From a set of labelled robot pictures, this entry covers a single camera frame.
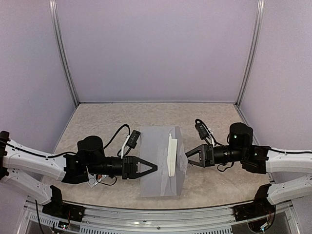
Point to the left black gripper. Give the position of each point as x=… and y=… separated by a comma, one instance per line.
x=133, y=174

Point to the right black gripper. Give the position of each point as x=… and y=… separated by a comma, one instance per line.
x=209, y=155

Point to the beige letter paper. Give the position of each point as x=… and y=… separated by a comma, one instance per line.
x=172, y=153

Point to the grey envelope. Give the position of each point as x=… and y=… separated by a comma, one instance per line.
x=154, y=148

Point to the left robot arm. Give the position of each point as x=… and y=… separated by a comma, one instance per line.
x=17, y=160

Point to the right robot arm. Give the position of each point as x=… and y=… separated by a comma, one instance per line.
x=258, y=160

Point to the sticker sheet with seals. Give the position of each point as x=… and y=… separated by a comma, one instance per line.
x=95, y=179

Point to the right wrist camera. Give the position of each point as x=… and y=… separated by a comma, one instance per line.
x=204, y=132

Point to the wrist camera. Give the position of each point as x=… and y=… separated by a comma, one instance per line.
x=204, y=132
x=130, y=142

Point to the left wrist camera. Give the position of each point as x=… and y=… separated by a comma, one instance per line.
x=130, y=142

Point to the front aluminium rail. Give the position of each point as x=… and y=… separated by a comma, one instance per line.
x=109, y=220

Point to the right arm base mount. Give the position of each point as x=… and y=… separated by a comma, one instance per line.
x=260, y=206

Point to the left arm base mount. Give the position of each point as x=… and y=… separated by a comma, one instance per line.
x=58, y=208

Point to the right aluminium frame post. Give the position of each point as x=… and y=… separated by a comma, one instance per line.
x=252, y=52

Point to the aluminium frame post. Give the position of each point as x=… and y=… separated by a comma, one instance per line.
x=252, y=52
x=61, y=50

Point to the left aluminium frame post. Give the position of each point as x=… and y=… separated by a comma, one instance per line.
x=61, y=50

